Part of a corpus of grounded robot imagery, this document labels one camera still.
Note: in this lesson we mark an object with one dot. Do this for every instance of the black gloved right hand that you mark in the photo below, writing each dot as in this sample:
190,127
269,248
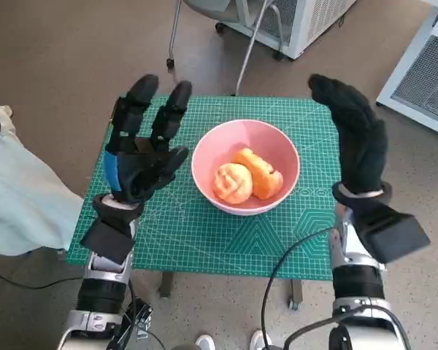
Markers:
361,142

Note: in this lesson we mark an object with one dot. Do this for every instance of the black left hand blue tape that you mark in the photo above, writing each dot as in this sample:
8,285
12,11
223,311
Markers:
142,167

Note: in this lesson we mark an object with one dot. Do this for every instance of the round toy bread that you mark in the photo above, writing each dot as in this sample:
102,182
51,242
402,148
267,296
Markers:
231,182

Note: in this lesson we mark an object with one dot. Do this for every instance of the long glazed toy bread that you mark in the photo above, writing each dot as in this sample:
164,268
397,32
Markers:
263,175

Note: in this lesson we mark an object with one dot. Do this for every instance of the pink bowl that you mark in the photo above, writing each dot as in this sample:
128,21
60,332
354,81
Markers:
248,135

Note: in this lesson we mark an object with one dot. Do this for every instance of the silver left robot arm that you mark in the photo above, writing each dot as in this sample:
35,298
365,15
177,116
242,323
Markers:
102,291

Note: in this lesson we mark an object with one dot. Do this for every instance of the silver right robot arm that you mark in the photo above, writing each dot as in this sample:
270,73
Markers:
354,284

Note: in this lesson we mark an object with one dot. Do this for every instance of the white cabinet with grey grille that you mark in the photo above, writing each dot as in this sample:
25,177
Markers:
419,84

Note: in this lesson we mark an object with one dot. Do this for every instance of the green cutting mat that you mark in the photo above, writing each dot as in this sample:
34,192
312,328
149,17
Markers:
204,240

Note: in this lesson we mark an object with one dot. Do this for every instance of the black table leg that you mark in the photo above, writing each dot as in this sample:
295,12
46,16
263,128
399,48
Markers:
166,284
295,294

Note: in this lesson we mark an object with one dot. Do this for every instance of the person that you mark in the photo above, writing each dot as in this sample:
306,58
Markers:
22,189

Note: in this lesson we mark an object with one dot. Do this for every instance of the white cabinet with side grille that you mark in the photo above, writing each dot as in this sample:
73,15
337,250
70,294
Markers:
310,22

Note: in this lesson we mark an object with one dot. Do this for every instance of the grey office chair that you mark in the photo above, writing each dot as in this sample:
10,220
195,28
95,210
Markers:
204,5

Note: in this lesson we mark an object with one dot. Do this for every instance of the white shoe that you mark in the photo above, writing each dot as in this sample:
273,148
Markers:
205,342
260,341

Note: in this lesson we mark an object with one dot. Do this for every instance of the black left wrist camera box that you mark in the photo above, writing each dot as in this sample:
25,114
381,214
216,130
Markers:
106,242

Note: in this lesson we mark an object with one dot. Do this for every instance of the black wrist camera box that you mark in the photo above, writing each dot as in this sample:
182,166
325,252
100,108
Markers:
394,233
106,242

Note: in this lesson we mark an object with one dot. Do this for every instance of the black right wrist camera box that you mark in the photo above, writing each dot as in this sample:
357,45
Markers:
394,233

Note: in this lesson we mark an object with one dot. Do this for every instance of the black metal bracket stand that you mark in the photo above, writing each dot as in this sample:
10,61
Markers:
143,317

